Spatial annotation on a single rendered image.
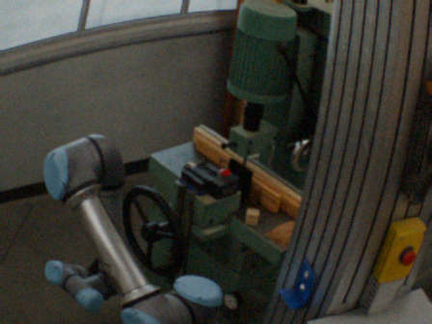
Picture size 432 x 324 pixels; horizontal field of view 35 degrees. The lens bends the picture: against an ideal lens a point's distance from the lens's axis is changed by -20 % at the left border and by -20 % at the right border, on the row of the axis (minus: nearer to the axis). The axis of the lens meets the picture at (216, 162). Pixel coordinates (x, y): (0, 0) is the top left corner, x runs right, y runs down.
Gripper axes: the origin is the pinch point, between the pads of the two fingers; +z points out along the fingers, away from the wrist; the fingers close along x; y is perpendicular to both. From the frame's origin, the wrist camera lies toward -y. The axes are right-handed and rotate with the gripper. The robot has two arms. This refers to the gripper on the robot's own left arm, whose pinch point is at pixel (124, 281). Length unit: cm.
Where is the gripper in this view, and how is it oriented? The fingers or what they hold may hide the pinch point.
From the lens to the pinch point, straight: 233.3
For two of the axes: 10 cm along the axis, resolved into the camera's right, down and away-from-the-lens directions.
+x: 7.2, 4.2, -5.5
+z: 5.3, 1.8, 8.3
